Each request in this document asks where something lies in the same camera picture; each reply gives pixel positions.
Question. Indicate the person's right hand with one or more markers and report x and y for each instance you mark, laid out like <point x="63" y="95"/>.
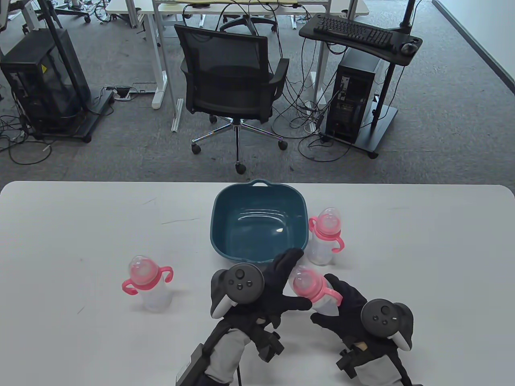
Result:
<point x="350" y="317"/>

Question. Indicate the person's left hand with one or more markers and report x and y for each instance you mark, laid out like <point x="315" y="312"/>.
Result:
<point x="275" y="281"/>

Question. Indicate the black white handheld controller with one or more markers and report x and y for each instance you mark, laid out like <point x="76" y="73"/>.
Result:
<point x="382" y="317"/>
<point x="241" y="281"/>

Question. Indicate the clear plastic baby bottle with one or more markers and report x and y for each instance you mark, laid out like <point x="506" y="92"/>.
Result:
<point x="322" y="249"/>
<point x="155" y="295"/>
<point x="307" y="283"/>

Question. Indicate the black forearm battery box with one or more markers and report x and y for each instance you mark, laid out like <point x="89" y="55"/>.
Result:
<point x="191" y="366"/>

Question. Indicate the teal plastic basin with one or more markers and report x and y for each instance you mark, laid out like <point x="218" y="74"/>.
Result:
<point x="257" y="225"/>

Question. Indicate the silver aluminium profile bar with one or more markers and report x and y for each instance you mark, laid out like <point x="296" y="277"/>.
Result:
<point x="178" y="116"/>

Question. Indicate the black computer tower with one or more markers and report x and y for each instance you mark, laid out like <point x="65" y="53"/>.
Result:
<point x="350" y="100"/>

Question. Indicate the black mesh office chair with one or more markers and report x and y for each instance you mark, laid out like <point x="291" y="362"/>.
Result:
<point x="225" y="60"/>

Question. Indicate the black rolling cart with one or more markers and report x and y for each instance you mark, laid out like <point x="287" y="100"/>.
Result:
<point x="98" y="106"/>

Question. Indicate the black rolling workstation stand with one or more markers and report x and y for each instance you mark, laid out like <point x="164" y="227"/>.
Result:
<point x="307" y="30"/>

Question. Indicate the black swivel chair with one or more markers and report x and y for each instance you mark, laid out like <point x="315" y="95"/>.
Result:
<point x="241" y="22"/>

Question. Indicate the black keyboard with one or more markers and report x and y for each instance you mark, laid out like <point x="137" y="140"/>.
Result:
<point x="350" y="30"/>

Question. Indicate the black computer mouse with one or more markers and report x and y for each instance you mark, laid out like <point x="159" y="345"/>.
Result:
<point x="408" y="48"/>

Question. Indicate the black glass computer case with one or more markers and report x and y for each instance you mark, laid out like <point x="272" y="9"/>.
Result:
<point x="40" y="80"/>

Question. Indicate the white standing desk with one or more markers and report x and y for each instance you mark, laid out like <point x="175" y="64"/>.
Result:
<point x="120" y="7"/>

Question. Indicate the black chair base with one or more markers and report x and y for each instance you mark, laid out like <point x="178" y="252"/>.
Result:
<point x="76" y="12"/>

